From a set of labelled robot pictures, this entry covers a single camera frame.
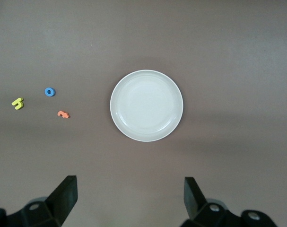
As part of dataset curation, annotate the brown table cover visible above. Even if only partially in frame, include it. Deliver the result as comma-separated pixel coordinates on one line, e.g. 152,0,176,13
0,0,287,227

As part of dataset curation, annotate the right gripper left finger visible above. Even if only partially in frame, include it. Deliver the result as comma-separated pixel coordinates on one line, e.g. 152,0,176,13
0,175,78,227

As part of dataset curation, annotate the yellow letter h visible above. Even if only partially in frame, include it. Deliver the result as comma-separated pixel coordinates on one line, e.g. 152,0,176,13
11,97,24,110

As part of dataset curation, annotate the beige round plate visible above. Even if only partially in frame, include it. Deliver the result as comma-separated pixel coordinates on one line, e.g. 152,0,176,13
110,69,184,143

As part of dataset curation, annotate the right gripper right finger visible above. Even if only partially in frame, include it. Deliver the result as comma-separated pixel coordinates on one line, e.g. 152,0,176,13
181,176,276,227

